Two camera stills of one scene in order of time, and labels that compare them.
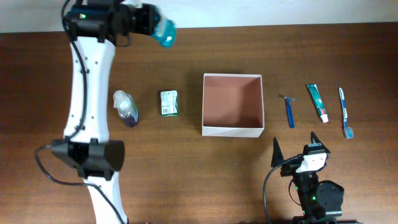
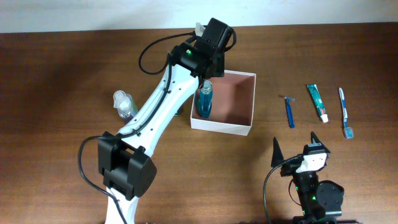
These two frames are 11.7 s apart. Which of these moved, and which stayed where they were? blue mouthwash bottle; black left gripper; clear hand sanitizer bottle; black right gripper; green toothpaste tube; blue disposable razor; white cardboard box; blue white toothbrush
Moved: blue mouthwash bottle; black left gripper; white cardboard box
Stayed: clear hand sanitizer bottle; green toothpaste tube; blue disposable razor; black right gripper; blue white toothbrush
